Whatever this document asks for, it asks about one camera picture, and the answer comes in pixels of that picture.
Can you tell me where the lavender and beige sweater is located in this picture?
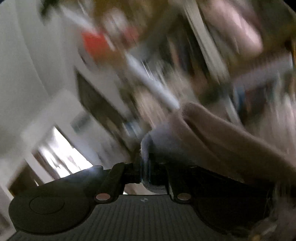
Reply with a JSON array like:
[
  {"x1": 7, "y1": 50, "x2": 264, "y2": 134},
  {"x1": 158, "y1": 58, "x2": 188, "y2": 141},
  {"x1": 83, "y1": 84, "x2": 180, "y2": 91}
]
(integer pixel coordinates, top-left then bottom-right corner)
[{"x1": 141, "y1": 102, "x2": 295, "y2": 193}]

